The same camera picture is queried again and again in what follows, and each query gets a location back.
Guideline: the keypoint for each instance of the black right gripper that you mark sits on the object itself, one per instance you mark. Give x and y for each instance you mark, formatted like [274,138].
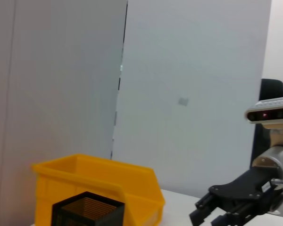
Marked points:
[245,188]

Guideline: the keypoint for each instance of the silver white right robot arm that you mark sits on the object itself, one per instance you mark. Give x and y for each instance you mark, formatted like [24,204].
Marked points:
[278,155]

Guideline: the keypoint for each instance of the black mesh pen holder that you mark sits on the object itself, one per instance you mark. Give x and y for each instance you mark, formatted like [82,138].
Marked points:
[103,216]

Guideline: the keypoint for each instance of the yellow plastic bin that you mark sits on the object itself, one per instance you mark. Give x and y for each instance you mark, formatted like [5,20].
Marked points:
[96,179]

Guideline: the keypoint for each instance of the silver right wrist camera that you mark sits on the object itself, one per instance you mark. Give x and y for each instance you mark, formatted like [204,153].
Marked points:
[268,115]

